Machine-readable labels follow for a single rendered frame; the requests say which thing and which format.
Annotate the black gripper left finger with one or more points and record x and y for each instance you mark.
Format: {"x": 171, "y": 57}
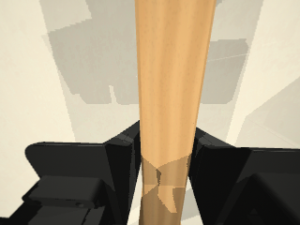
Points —
{"x": 117, "y": 162}

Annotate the long wooden rail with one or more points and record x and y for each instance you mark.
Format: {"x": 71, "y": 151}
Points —
{"x": 173, "y": 38}

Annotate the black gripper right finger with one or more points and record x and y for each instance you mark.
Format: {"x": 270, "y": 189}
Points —
{"x": 218, "y": 172}

